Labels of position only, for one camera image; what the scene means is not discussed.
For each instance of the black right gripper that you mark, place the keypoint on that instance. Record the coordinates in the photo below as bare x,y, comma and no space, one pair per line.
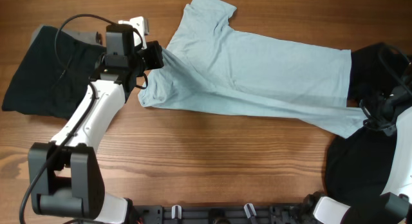
368,104

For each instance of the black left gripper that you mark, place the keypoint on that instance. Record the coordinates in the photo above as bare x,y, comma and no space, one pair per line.
154,48

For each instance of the light blue t-shirt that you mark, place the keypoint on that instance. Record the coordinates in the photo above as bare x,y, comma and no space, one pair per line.
210,67

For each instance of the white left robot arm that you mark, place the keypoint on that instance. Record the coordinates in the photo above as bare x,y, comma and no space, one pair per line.
65,178

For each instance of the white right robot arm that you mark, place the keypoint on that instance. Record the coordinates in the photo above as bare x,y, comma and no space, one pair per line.
394,203

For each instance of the folded dark clothes stack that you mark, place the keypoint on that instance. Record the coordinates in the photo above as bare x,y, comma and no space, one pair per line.
53,86

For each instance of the black garment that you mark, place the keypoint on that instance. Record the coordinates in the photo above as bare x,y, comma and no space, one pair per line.
358,167

